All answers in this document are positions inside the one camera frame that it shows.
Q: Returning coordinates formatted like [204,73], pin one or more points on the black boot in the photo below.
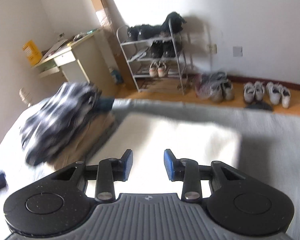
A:
[132,33]
[150,32]

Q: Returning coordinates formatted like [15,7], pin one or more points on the cream desk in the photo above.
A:
[90,55]

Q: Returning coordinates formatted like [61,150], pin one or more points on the wall socket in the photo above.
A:
[213,48]

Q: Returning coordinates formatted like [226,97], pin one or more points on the dark slipper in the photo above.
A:
[258,106]

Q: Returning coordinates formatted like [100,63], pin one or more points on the metal shoe rack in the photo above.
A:
[172,75]

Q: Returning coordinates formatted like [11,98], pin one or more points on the yellow box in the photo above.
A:
[32,53]

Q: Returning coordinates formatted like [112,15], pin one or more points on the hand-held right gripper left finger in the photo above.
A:
[127,165]

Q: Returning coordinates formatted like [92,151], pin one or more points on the wall plate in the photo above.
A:
[237,51]

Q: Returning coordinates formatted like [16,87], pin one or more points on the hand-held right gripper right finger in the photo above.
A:
[168,165]

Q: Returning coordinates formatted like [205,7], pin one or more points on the blue folded garment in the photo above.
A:
[105,104]

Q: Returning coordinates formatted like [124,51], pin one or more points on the black shoe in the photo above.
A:
[156,50]
[169,48]

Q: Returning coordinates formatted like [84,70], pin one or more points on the tall cardboard plank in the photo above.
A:
[102,15]

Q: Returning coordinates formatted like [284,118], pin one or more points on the blue white package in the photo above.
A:
[116,76]

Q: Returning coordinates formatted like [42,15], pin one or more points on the cream white knit sweater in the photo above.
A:
[177,135]

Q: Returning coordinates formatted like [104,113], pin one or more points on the stack of folded clothes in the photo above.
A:
[57,120]

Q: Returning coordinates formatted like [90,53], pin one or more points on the black cloth bundle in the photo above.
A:
[173,21]

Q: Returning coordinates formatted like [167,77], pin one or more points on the cream bedpost finial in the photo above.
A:
[25,96]

